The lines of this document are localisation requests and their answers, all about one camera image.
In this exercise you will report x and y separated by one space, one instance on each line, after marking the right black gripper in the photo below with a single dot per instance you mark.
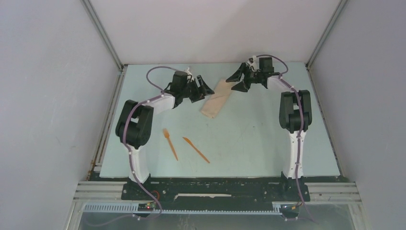
243 68

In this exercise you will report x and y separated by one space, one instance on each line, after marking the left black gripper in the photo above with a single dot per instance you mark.
206 90

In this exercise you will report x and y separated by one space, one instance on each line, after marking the beige cloth napkin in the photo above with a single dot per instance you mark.
215 103

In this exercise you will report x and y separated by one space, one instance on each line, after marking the orange plastic knife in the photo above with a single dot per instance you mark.
197 150

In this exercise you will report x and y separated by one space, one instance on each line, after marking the orange plastic fork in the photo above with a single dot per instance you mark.
167 136

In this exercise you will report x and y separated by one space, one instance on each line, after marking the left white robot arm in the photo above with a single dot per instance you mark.
134 126

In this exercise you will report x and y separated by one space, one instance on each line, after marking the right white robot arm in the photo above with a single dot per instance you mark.
295 111

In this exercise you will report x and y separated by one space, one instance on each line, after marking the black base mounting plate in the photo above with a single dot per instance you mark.
215 193

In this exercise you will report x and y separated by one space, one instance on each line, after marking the left corner aluminium post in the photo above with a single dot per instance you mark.
91 11

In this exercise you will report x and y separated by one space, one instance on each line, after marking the corner aluminium post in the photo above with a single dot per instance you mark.
91 11
326 32

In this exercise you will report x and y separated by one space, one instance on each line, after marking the right corner aluminium post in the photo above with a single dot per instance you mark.
326 32

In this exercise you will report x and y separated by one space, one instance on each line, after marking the aluminium frame rail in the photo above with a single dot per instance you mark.
320 193

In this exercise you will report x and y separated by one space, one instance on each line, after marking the white cable duct strip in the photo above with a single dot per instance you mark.
135 208

